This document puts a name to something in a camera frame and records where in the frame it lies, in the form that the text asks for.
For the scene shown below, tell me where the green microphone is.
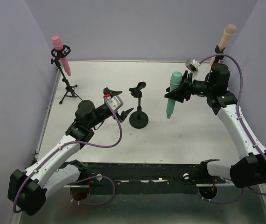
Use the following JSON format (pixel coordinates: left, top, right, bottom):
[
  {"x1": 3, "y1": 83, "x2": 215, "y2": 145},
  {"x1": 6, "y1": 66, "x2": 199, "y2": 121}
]
[{"x1": 166, "y1": 71, "x2": 183, "y2": 119}]

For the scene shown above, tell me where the black round-base mic stand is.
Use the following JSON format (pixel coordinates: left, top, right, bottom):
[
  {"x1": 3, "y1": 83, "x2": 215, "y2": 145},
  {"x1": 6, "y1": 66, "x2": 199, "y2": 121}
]
[{"x1": 129, "y1": 82, "x2": 149, "y2": 129}]

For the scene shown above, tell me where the black clip mic stand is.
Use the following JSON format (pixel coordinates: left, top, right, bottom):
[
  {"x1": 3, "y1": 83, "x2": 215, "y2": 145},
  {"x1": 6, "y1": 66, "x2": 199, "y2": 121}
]
[{"x1": 214, "y1": 45, "x2": 225, "y2": 65}]

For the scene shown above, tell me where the black tripod shock-mount stand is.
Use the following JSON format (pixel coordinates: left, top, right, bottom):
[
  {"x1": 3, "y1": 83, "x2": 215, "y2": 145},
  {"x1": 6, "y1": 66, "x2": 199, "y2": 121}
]
[{"x1": 51, "y1": 54, "x2": 83, "y2": 105}]

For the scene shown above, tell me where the pink microphone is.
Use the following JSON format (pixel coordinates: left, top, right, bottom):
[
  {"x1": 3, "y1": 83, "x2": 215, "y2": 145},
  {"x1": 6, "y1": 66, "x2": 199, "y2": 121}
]
[{"x1": 51, "y1": 35, "x2": 71, "y2": 76}]

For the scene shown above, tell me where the peach microphone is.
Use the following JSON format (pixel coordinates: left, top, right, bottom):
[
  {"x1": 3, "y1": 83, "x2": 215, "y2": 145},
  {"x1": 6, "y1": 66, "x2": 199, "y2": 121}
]
[{"x1": 210, "y1": 24, "x2": 237, "y2": 65}]

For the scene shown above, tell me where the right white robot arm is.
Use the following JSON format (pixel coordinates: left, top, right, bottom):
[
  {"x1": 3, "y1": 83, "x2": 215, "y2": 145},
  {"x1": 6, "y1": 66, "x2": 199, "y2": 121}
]
[{"x1": 165, "y1": 63, "x2": 266, "y2": 188}]

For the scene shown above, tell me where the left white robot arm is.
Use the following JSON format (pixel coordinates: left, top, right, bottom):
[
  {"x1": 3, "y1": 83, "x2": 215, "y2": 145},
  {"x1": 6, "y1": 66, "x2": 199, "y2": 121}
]
[{"x1": 7, "y1": 88, "x2": 132, "y2": 216}]

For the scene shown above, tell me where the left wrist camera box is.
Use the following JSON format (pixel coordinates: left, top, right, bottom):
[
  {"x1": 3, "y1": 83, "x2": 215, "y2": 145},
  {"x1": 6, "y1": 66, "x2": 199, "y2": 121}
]
[{"x1": 107, "y1": 96, "x2": 123, "y2": 111}]

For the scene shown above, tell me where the aluminium frame left rail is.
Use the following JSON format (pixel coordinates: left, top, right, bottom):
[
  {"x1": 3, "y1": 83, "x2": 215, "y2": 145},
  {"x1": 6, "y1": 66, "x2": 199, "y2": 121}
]
[{"x1": 33, "y1": 69, "x2": 61, "y2": 162}]

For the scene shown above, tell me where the black front mounting rail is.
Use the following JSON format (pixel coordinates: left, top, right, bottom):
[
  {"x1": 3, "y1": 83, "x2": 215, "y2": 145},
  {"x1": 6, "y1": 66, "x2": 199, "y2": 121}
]
[{"x1": 61, "y1": 160, "x2": 225, "y2": 195}]

